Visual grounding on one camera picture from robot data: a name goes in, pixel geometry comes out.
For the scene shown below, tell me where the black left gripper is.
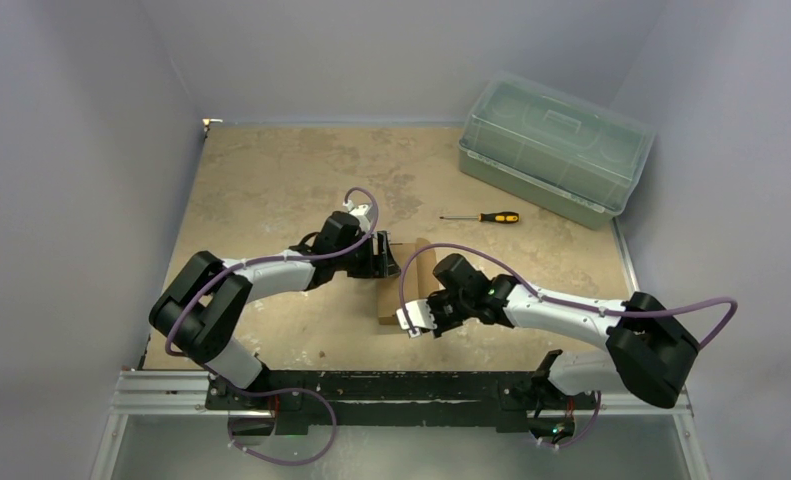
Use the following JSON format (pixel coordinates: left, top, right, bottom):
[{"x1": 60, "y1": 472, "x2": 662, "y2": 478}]
[{"x1": 334, "y1": 231, "x2": 398, "y2": 279}]

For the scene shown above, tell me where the brown cardboard box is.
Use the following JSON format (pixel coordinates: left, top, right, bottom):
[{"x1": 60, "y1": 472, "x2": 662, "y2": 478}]
[{"x1": 376, "y1": 238, "x2": 440, "y2": 326}]

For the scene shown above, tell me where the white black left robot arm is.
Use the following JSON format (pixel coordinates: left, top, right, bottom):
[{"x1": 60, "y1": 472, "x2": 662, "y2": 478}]
[{"x1": 148, "y1": 209, "x2": 401, "y2": 409}]

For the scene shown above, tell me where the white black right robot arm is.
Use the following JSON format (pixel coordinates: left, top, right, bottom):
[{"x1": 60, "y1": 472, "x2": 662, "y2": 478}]
[{"x1": 403, "y1": 254, "x2": 700, "y2": 408}]

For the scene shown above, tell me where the clear plastic storage box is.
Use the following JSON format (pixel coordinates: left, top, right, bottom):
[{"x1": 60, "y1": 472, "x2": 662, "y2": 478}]
[{"x1": 459, "y1": 72, "x2": 656, "y2": 230}]

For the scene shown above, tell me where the yellow black screwdriver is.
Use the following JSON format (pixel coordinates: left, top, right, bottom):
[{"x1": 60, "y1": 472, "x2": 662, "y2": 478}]
[{"x1": 440, "y1": 211, "x2": 520, "y2": 224}]

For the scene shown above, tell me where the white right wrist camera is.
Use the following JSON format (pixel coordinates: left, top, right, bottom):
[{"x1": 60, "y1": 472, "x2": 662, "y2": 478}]
[{"x1": 396, "y1": 299, "x2": 437, "y2": 338}]

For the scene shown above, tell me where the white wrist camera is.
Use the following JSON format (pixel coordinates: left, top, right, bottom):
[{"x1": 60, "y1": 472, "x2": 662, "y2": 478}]
[
  {"x1": 396, "y1": 299, "x2": 437, "y2": 338},
  {"x1": 343, "y1": 200, "x2": 378, "y2": 233}
]

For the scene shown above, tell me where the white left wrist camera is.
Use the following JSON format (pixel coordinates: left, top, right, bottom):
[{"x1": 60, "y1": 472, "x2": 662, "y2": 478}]
[{"x1": 343, "y1": 200, "x2": 378, "y2": 233}]

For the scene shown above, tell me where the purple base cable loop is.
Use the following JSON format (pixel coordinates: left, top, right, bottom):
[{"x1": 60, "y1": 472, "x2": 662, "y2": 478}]
[{"x1": 226, "y1": 388, "x2": 338, "y2": 469}]

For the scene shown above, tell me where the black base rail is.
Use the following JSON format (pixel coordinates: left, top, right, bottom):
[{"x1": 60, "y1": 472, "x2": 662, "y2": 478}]
[{"x1": 205, "y1": 351, "x2": 596, "y2": 435}]

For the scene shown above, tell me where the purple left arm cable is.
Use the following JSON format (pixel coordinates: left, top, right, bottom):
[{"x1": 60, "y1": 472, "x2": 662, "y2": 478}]
[{"x1": 164, "y1": 186, "x2": 380, "y2": 399}]

